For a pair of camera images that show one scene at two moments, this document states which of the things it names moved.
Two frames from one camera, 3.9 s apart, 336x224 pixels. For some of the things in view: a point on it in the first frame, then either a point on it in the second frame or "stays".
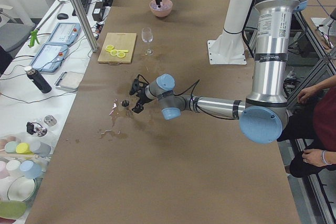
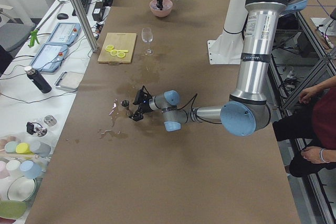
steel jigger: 126,103 stays
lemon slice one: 109,48 stays
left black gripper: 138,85 to 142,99
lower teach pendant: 50,57 stays
